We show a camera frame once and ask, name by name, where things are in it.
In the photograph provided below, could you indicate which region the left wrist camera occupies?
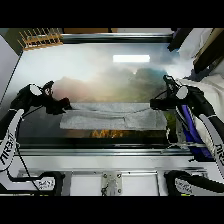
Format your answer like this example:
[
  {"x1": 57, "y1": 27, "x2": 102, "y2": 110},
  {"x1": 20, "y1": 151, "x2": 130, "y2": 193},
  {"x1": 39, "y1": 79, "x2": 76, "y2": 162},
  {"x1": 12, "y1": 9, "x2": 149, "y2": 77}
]
[{"x1": 41, "y1": 80, "x2": 55, "y2": 98}]

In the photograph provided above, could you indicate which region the wooden rack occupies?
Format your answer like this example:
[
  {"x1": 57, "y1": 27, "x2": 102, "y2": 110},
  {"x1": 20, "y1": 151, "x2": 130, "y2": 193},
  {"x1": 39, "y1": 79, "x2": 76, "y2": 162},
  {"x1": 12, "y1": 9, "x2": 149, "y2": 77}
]
[{"x1": 18, "y1": 28, "x2": 64, "y2": 52}]

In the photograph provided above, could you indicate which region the black garment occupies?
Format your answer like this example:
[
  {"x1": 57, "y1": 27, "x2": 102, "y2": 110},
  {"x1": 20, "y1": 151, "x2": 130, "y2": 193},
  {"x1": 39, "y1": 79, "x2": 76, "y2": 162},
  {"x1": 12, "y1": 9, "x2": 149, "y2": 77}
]
[{"x1": 167, "y1": 28, "x2": 194, "y2": 53}]

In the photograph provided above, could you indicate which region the blue garment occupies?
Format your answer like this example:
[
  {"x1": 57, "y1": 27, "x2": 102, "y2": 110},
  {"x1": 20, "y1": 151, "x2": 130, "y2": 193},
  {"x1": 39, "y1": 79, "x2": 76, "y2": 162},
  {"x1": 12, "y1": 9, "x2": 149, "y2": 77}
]
[{"x1": 175, "y1": 104, "x2": 214, "y2": 160}]

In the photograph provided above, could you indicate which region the black cable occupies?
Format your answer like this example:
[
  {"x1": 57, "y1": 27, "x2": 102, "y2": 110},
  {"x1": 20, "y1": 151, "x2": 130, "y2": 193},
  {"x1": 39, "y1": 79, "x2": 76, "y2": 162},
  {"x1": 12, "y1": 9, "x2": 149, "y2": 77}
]
[{"x1": 14, "y1": 146, "x2": 38, "y2": 193}]

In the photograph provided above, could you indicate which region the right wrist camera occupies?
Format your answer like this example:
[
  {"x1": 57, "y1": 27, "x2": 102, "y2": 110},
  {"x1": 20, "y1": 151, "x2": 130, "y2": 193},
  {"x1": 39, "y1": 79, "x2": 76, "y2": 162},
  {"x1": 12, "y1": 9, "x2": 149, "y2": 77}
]
[{"x1": 162, "y1": 74, "x2": 178, "y2": 98}]

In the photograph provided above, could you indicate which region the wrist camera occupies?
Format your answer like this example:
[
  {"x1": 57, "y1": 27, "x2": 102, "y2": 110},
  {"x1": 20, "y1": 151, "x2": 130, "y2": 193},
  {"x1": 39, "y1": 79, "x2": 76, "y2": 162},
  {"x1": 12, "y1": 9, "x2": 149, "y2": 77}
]
[
  {"x1": 162, "y1": 74, "x2": 178, "y2": 98},
  {"x1": 41, "y1": 80, "x2": 55, "y2": 98}
]

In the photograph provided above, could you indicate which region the grey garment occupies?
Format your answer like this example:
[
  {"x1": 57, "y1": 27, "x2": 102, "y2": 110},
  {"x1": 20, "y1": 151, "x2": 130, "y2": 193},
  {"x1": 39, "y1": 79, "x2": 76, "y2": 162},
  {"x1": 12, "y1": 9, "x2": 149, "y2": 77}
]
[{"x1": 59, "y1": 101, "x2": 168, "y2": 132}]

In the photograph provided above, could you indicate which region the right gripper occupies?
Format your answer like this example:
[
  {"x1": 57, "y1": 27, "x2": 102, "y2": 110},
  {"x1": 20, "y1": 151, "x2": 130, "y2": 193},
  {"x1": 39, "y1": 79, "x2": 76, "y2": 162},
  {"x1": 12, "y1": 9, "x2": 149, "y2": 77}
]
[{"x1": 149, "y1": 97, "x2": 175, "y2": 111}]

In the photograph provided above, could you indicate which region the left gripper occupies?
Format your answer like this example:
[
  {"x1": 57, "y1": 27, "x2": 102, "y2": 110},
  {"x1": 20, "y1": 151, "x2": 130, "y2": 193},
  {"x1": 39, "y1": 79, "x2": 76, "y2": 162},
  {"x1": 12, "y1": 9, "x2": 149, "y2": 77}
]
[{"x1": 45, "y1": 97, "x2": 73, "y2": 116}]

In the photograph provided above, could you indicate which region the silver frame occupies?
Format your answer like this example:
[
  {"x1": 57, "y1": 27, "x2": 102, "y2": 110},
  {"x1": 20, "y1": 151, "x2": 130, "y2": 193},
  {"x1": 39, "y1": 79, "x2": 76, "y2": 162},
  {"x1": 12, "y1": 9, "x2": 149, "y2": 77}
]
[{"x1": 6, "y1": 146, "x2": 224, "y2": 197}]

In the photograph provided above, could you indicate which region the white garment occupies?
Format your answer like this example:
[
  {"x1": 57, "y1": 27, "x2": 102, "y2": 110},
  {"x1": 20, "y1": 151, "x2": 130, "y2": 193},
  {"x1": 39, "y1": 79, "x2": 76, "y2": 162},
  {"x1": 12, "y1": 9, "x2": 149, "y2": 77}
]
[
  {"x1": 179, "y1": 28, "x2": 214, "y2": 62},
  {"x1": 191, "y1": 113, "x2": 214, "y2": 151}
]

